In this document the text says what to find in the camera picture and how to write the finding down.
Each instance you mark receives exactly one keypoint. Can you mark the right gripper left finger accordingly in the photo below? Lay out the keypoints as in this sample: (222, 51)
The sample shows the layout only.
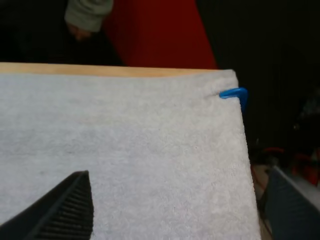
(62, 212)

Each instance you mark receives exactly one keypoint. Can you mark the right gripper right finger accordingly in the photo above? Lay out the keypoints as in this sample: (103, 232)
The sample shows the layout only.
(292, 207)

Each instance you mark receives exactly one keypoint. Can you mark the blue clip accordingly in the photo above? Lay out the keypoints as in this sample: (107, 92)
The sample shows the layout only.
(237, 93)

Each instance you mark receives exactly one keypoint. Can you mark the person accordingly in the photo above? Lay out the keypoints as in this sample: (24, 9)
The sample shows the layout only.
(86, 15)

